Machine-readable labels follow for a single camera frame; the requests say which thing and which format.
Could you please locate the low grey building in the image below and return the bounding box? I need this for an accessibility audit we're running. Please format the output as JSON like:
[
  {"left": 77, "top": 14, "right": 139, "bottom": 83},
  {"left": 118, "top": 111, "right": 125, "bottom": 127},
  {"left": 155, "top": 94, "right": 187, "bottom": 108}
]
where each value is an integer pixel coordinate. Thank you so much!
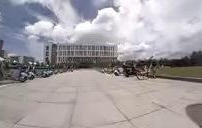
[{"left": 8, "top": 55, "right": 36, "bottom": 65}]

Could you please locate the grey kerb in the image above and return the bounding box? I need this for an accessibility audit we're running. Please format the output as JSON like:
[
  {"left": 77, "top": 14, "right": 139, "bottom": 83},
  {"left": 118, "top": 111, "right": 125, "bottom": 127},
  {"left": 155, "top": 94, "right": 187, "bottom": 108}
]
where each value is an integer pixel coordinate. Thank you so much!
[{"left": 155, "top": 73, "right": 202, "bottom": 85}]

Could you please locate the grey slab pavement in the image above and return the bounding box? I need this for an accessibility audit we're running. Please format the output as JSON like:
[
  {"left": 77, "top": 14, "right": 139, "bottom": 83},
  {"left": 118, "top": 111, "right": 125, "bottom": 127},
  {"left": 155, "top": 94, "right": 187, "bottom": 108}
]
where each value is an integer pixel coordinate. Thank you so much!
[{"left": 0, "top": 68, "right": 202, "bottom": 128}]

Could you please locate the row of parked scooters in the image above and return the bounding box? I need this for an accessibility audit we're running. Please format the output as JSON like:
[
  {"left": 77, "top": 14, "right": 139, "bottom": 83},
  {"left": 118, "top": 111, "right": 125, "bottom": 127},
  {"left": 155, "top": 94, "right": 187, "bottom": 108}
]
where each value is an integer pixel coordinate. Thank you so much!
[{"left": 0, "top": 56, "right": 55, "bottom": 85}]

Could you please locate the white building with grid windows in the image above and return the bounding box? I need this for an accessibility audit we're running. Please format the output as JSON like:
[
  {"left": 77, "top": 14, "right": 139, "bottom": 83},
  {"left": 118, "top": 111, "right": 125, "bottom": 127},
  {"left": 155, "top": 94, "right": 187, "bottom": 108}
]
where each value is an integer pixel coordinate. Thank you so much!
[{"left": 43, "top": 41, "right": 119, "bottom": 66}]

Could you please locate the row of parked bicycles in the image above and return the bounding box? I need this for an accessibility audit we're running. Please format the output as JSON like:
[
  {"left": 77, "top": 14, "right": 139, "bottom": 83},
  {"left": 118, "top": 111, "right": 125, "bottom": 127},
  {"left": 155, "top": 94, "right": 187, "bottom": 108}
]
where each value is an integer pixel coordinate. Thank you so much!
[{"left": 100, "top": 56, "right": 158, "bottom": 81}]

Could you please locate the green grass lawn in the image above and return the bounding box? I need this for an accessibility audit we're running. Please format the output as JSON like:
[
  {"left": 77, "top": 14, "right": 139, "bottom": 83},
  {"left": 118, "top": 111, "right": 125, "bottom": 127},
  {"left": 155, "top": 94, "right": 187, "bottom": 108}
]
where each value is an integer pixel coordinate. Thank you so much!
[{"left": 157, "top": 65, "right": 202, "bottom": 80}]

